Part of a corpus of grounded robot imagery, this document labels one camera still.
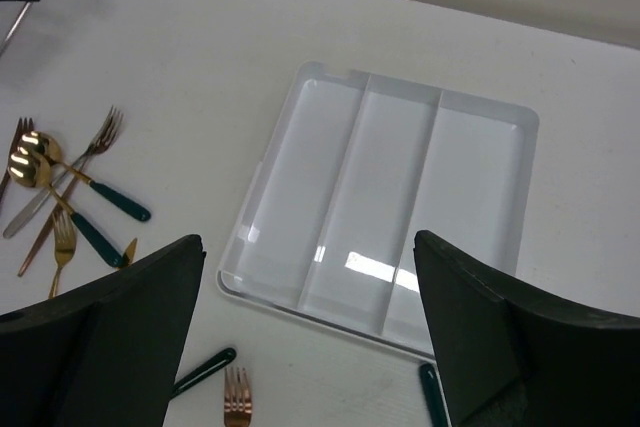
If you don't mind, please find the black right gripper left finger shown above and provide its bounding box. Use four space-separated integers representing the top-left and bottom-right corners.
1 234 205 426

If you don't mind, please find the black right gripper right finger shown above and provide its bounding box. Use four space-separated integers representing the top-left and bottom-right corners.
414 230 639 426

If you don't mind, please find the silver spoon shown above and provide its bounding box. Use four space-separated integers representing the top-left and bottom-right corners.
1 1 34 54

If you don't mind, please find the gold knife green handle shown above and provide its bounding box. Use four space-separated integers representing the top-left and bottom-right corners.
171 347 237 399
120 238 138 269

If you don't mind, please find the rose gold fork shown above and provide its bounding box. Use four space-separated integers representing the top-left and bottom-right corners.
0 117 34 201
223 367 253 427

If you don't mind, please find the gold spoon green handle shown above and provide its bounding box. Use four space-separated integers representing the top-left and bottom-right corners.
18 131 151 222
7 147 123 268
418 363 449 427

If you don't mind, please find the silver fork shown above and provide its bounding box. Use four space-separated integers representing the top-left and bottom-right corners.
2 106 124 239

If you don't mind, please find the white plastic cutlery tray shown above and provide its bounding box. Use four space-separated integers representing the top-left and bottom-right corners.
216 62 539 359

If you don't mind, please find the gold fork green handle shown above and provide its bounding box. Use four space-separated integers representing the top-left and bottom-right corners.
48 210 77 299

